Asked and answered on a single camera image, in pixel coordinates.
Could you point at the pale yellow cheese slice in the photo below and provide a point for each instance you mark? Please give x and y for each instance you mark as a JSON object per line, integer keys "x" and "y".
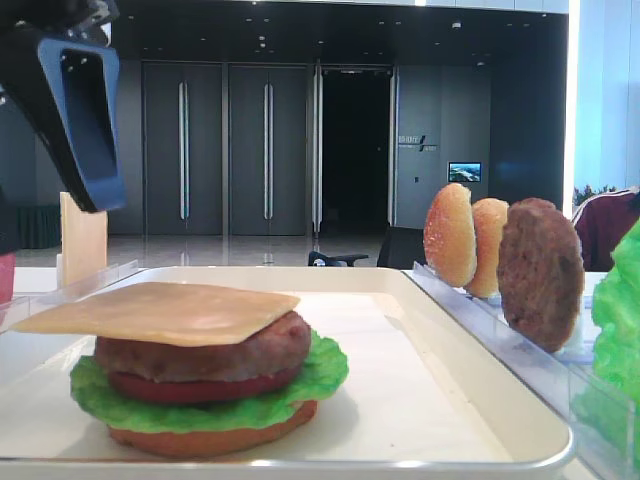
{"x": 83, "y": 242}

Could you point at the red tomato slice in burger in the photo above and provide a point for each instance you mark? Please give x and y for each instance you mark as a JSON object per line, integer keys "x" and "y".
{"x": 184, "y": 393}

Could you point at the green lettuce leaf standing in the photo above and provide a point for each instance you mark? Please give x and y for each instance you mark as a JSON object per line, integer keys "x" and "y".
{"x": 615, "y": 309}

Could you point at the red tomato slice standing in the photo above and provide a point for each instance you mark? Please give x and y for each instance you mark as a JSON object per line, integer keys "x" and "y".
{"x": 7, "y": 271}

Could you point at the dark double door middle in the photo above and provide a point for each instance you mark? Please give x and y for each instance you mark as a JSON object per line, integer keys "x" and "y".
{"x": 268, "y": 150}

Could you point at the black office chair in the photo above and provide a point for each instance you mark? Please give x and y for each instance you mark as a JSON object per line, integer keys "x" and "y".
{"x": 395, "y": 247}

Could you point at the clear left long rail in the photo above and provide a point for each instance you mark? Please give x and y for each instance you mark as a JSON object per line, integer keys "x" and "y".
{"x": 29, "y": 304}

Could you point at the bun top standing inner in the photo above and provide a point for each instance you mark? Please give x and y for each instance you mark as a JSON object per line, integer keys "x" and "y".
{"x": 490, "y": 216}

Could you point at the clear long rail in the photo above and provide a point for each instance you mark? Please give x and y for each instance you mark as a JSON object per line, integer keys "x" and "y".
{"x": 29, "y": 304}
{"x": 558, "y": 379}

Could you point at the bun standing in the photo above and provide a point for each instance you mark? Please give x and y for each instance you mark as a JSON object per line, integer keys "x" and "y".
{"x": 449, "y": 236}
{"x": 490, "y": 216}

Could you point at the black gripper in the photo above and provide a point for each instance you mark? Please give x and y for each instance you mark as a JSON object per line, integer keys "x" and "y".
{"x": 56, "y": 68}

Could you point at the small wall screen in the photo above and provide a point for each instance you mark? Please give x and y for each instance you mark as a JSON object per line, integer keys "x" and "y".
{"x": 465, "y": 172}

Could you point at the cream rectangular metal tray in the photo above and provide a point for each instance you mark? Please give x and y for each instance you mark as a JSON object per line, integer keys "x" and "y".
{"x": 423, "y": 398}

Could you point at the dark double door left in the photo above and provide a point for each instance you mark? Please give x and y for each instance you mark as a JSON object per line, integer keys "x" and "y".
{"x": 183, "y": 148}

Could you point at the orange cheese slice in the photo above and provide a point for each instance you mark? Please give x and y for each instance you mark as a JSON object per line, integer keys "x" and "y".
{"x": 185, "y": 315}

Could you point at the person in maroon jacket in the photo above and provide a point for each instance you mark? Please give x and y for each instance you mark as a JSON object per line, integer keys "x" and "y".
{"x": 601, "y": 221}

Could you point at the brown meat patty on tray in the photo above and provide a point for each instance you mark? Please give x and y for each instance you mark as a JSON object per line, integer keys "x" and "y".
{"x": 284, "y": 344}

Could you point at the bun top standing outer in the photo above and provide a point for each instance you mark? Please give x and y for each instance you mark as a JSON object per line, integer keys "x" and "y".
{"x": 449, "y": 236}

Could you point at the clear right long rail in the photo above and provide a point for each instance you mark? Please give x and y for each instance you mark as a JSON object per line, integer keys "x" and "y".
{"x": 558, "y": 379}

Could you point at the open glass door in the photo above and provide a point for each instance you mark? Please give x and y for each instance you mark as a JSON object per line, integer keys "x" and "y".
{"x": 317, "y": 160}

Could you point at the dark double door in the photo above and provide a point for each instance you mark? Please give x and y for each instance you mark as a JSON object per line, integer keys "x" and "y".
{"x": 268, "y": 150}
{"x": 183, "y": 148}

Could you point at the brown meat patty standing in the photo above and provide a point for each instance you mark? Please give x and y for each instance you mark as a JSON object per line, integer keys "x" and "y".
{"x": 540, "y": 273}

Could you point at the bottom bun in burger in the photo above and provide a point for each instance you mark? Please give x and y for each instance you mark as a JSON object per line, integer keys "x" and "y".
{"x": 205, "y": 444}

